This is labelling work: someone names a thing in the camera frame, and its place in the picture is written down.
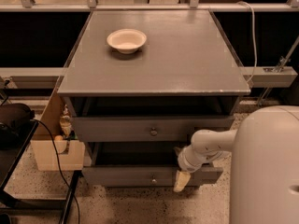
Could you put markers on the grey drawer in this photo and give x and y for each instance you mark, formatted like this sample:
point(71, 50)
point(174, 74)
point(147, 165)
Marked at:
point(146, 129)
point(133, 164)

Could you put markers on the black side table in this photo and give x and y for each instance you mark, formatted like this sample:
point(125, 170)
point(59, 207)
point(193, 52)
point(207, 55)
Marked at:
point(18, 178)

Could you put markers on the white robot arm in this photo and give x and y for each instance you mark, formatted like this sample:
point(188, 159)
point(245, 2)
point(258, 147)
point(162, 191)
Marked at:
point(264, 167)

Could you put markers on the grey drawer cabinet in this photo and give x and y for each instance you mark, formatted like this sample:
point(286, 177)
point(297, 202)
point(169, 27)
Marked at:
point(184, 69)

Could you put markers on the metal rail frame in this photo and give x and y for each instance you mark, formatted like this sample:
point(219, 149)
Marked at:
point(28, 78)

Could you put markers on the white paper bowl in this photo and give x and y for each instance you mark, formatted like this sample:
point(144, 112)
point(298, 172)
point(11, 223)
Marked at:
point(127, 41)

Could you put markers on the cardboard box with items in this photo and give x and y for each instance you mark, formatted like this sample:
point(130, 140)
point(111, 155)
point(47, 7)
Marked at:
point(52, 152)

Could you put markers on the grey top drawer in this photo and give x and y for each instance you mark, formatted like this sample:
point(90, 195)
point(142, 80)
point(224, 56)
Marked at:
point(146, 129)

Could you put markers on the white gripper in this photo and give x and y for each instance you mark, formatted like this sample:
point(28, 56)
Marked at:
point(184, 161)

